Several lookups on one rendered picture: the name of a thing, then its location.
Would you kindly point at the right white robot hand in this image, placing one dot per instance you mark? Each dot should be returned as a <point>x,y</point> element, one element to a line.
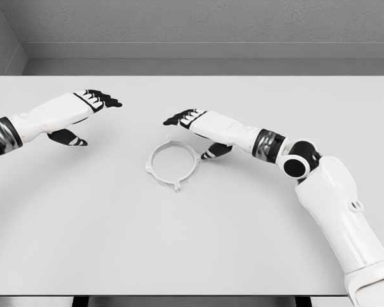
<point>217,126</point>

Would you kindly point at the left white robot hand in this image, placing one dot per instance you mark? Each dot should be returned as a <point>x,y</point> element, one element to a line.
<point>67,108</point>

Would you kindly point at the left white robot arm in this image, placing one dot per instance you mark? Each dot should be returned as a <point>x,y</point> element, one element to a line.
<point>16,128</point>

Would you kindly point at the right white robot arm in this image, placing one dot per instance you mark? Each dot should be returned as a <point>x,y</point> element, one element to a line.
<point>332,198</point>

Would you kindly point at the wide white table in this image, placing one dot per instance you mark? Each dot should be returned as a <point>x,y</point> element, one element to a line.
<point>115,230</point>

